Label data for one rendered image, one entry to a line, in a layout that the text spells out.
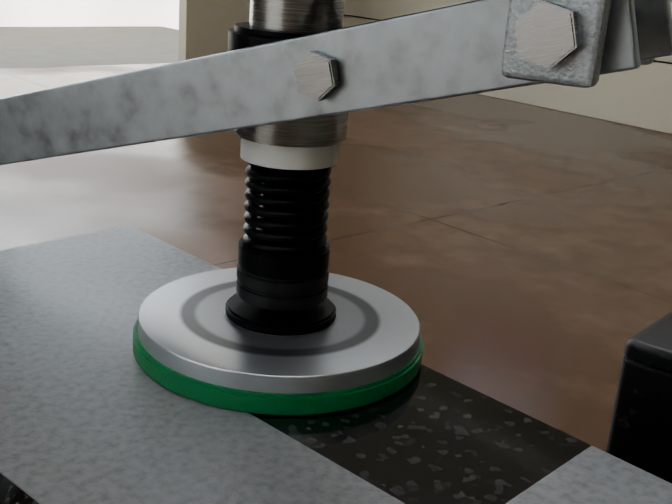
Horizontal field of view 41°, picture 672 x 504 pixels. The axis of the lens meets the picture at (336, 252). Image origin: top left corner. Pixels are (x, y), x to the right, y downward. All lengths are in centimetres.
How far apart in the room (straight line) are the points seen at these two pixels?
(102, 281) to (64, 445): 28
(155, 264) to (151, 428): 30
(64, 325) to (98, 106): 18
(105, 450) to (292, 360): 14
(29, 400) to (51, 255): 29
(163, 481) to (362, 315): 23
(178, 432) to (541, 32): 32
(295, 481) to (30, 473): 15
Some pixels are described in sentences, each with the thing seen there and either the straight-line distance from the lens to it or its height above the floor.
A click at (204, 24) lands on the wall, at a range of 865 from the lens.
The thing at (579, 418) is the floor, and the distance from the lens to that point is 250.
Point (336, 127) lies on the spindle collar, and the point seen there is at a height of 101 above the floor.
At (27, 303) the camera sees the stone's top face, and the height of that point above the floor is 83.
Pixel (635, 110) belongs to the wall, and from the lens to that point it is 726.
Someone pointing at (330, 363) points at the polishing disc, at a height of 86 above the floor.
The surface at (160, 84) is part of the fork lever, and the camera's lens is 64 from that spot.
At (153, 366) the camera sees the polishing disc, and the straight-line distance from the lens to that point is 64.
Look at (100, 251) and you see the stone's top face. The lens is 91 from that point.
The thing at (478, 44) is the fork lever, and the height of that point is 108.
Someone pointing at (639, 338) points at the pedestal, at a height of 74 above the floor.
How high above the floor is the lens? 112
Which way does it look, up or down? 19 degrees down
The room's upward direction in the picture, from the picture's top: 4 degrees clockwise
